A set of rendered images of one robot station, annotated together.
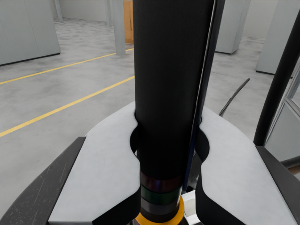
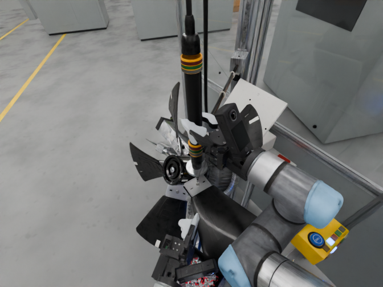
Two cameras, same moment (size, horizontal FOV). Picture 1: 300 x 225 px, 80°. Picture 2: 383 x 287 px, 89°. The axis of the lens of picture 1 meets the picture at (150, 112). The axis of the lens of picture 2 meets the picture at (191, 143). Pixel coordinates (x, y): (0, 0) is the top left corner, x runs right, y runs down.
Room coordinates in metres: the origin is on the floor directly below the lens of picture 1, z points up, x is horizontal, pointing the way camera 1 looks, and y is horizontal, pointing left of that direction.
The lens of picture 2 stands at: (-0.18, 0.26, 1.82)
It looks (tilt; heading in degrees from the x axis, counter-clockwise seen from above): 46 degrees down; 316
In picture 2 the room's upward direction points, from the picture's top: 4 degrees counter-clockwise
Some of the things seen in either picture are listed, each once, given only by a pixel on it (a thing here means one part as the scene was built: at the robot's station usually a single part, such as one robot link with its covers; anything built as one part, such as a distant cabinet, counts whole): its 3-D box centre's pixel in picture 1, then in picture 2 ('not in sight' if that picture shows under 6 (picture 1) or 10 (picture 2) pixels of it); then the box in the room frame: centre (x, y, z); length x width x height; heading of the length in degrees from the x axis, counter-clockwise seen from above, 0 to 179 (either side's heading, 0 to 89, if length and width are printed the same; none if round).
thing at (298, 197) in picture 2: not in sight; (301, 194); (-0.19, 0.00, 1.48); 0.11 x 0.08 x 0.09; 177
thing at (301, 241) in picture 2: not in sight; (317, 237); (-0.33, -0.22, 1.02); 0.16 x 0.10 x 0.11; 77
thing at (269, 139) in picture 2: not in sight; (256, 140); (0.15, -0.62, 0.92); 0.17 x 0.16 x 0.11; 77
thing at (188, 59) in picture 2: not in sight; (191, 62); (0.09, -0.01, 1.65); 0.04 x 0.04 x 0.03
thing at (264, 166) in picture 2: not in sight; (265, 168); (-0.12, 0.00, 1.48); 0.08 x 0.05 x 0.08; 87
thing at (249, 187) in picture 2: not in sight; (248, 191); (0.08, -0.57, 0.42); 0.04 x 0.04 x 0.83; 77
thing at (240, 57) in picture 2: not in sight; (239, 61); (0.32, -0.59, 1.39); 0.10 x 0.07 x 0.08; 112
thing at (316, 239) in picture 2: not in sight; (316, 239); (-0.32, -0.17, 1.08); 0.04 x 0.04 x 0.02
